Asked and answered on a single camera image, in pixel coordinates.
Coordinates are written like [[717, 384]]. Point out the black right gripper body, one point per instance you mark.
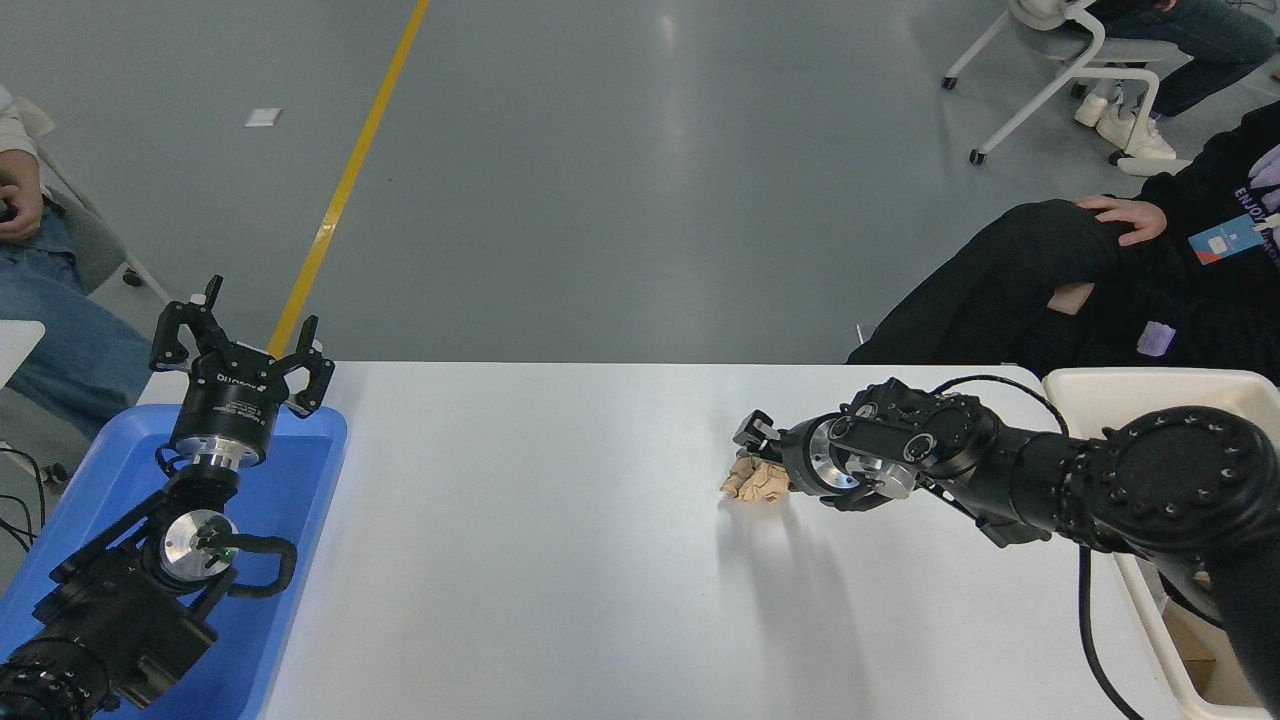
[[800, 455]]

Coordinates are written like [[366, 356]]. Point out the grey office chair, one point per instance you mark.
[[95, 245]]

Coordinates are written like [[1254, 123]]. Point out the blue plastic tray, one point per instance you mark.
[[290, 470]]

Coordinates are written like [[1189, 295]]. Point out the brown cardboard piece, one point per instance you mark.
[[1195, 650]]

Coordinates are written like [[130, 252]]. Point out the white frame office chair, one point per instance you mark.
[[1060, 60]]

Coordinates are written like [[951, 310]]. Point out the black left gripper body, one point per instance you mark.
[[229, 405]]

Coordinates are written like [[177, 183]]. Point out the tan paper ball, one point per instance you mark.
[[755, 482]]

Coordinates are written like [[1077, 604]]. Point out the white paper scrap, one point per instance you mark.
[[262, 117]]

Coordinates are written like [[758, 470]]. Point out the blue name badge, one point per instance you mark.
[[1228, 238]]

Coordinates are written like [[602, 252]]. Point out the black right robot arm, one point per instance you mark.
[[1160, 480]]

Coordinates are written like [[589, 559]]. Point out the person's hand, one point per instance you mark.
[[18, 210], [1135, 215]]

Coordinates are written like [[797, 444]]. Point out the white board corner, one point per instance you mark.
[[15, 345]]

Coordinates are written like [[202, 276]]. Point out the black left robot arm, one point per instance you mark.
[[110, 610]]

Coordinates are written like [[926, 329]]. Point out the person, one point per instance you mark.
[[70, 340], [1200, 40], [1000, 290]]

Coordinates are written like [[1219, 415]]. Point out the large pale plastic bin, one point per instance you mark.
[[1100, 395]]

